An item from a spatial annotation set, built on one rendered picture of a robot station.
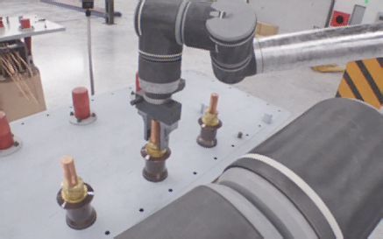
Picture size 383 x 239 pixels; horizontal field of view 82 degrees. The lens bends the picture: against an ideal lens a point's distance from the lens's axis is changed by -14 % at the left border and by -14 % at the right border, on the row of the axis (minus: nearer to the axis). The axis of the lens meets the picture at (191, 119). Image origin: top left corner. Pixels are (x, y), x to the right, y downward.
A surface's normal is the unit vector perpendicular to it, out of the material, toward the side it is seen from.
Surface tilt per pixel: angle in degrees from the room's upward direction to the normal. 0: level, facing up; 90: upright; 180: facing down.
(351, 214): 48
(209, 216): 19
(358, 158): 26
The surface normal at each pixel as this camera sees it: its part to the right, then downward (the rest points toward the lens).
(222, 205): -0.26, -0.85
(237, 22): -0.15, -0.20
